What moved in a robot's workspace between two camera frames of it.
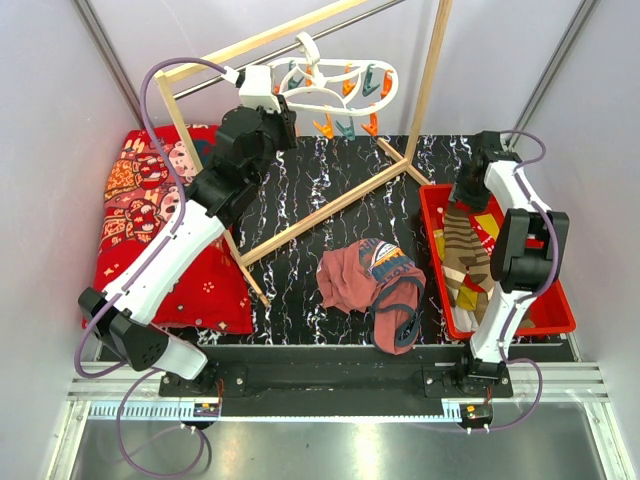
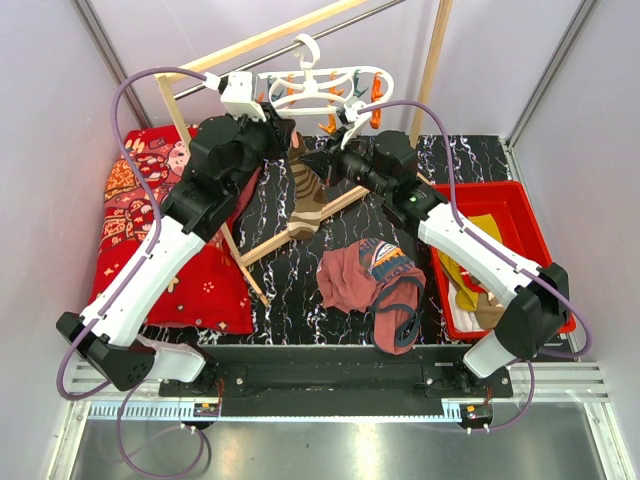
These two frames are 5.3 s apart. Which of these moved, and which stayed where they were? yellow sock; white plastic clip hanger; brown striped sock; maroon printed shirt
Moved: white plastic clip hanger; brown striped sock
Stayed: maroon printed shirt; yellow sock
